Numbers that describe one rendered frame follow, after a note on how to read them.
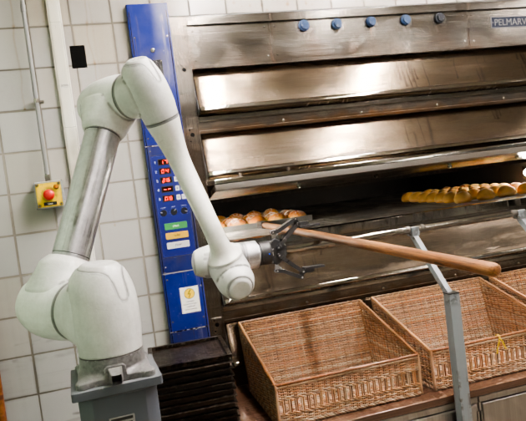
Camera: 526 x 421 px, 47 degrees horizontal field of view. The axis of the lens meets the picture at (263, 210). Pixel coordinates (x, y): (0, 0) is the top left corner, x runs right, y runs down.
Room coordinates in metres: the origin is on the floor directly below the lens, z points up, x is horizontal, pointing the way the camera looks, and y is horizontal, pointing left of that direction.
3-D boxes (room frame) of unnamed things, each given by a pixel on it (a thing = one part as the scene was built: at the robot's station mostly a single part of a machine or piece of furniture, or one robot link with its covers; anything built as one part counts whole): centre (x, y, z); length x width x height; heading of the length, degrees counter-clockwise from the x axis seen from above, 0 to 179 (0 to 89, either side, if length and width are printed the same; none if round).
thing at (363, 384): (2.26, -0.17, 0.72); 0.56 x 0.49 x 0.28; 105
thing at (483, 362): (2.42, -0.74, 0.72); 0.56 x 0.49 x 0.28; 105
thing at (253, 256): (1.88, 0.06, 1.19); 0.09 x 0.06 x 0.09; 15
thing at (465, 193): (3.25, -1.10, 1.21); 0.61 x 0.48 x 0.06; 15
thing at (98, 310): (1.45, 0.42, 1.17); 0.18 x 0.16 x 0.22; 54
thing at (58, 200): (2.24, 0.78, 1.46); 0.10 x 0.07 x 0.10; 105
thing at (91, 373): (1.42, 0.40, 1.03); 0.22 x 0.18 x 0.06; 18
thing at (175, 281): (3.29, 0.60, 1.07); 1.93 x 0.16 x 2.15; 15
